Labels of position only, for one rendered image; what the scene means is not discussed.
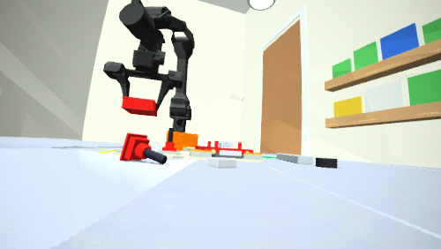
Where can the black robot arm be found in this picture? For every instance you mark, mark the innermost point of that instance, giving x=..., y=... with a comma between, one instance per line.
x=144, y=23

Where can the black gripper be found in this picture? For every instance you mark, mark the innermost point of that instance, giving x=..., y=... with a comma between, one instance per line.
x=168, y=81

